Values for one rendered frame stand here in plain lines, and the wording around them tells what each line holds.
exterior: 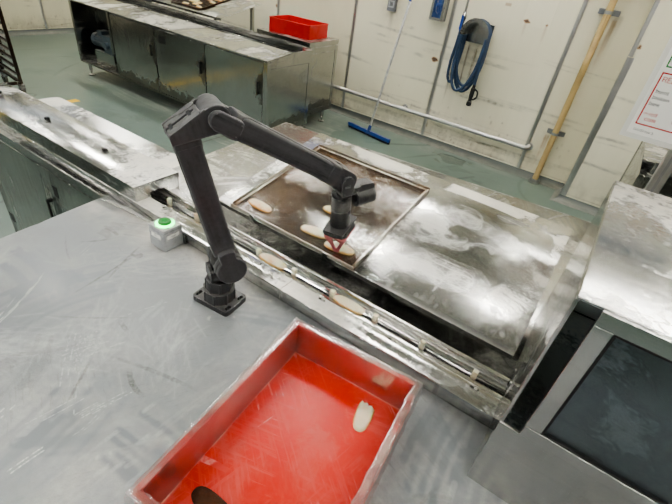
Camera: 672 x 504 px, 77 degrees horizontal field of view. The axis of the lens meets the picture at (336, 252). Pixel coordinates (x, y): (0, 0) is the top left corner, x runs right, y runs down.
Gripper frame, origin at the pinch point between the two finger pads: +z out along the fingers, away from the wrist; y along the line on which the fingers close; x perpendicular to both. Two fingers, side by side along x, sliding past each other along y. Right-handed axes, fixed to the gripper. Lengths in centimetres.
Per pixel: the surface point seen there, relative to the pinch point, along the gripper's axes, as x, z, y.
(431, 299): -31.5, 1.2, -5.9
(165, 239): 47, -1, -24
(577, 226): -72, 25, 83
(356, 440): -29, 0, -51
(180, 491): -6, -4, -75
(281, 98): 169, 80, 229
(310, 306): -3.7, 0.5, -24.3
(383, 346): -25.6, 0.6, -26.6
